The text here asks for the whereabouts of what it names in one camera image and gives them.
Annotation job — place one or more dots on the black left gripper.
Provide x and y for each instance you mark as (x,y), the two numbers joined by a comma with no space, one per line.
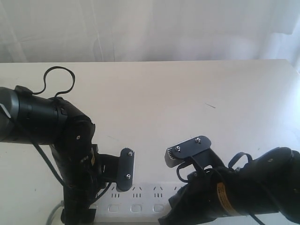
(84,172)

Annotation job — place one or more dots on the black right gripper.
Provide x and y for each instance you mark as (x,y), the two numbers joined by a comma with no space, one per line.
(203,199)

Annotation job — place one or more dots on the white five-outlet power strip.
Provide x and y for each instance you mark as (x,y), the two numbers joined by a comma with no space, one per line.
(143,203)

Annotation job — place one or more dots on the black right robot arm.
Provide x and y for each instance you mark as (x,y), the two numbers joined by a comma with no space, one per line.
(268,184)

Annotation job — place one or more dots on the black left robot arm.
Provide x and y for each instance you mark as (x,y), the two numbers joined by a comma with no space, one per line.
(28,119)

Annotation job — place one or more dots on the white curtain backdrop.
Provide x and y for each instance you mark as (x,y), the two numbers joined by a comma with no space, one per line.
(148,30)

